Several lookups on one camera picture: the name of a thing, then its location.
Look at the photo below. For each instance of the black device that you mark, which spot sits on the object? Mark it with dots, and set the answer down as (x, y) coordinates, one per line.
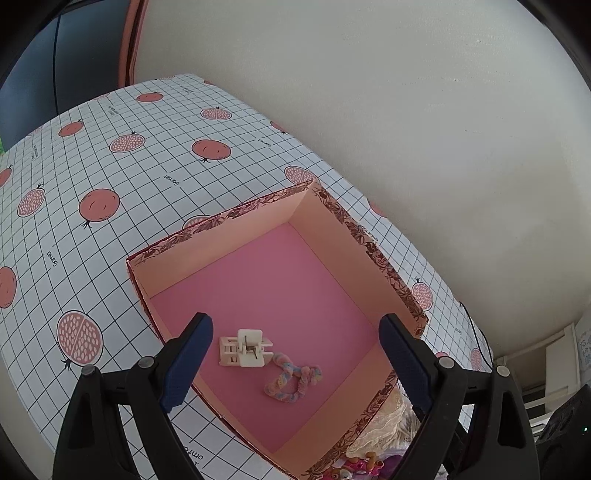
(568, 424)

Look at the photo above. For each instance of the pink floral cardboard box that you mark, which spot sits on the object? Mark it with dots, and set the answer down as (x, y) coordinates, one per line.
(286, 277)

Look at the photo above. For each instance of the white printed card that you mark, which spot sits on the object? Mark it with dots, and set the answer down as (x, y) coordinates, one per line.
(582, 344)

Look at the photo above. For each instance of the pink vertical panel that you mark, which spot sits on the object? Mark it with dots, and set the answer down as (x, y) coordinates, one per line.
(129, 41)

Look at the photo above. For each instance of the white shelf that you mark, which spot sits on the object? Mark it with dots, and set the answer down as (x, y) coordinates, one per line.
(554, 350)

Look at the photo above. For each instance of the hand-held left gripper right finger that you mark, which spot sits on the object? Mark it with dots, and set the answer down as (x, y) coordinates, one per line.
(406, 355)

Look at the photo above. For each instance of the dark cabinet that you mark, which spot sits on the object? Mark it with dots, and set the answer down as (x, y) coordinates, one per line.
(83, 46)

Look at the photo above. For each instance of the white plastic hair clip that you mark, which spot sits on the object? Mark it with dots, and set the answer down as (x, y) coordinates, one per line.
(247, 350)

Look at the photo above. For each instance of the desktop with pomegranate tablecloth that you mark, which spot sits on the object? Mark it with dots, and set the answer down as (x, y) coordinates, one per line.
(138, 184)

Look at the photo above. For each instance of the cream lace cloth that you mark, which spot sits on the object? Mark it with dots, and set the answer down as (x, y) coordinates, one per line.
(383, 429)

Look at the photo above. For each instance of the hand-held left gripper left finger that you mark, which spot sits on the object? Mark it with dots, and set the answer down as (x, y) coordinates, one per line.
(184, 364)

